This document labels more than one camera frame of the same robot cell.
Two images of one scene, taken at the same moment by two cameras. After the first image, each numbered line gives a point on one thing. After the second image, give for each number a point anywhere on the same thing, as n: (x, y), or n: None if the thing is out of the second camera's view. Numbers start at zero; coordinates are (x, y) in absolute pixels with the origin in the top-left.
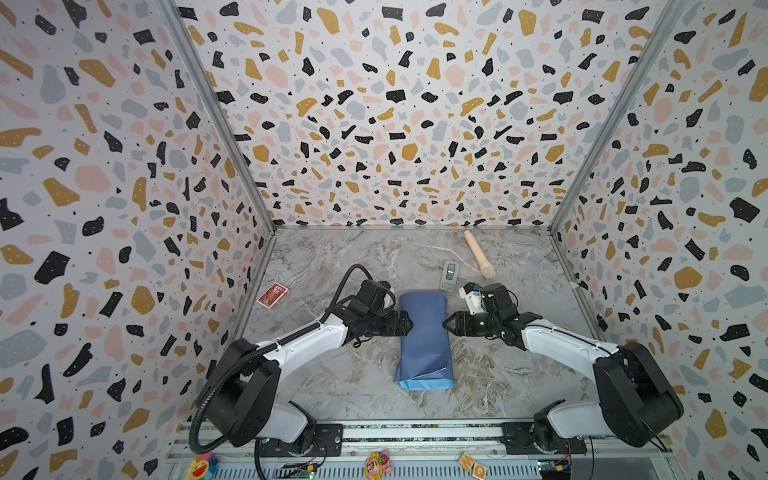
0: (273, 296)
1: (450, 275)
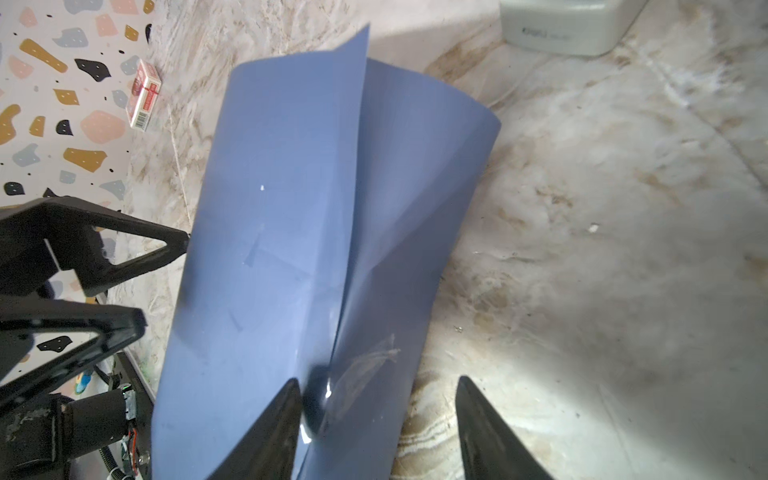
0: (144, 93)
1: (578, 27)
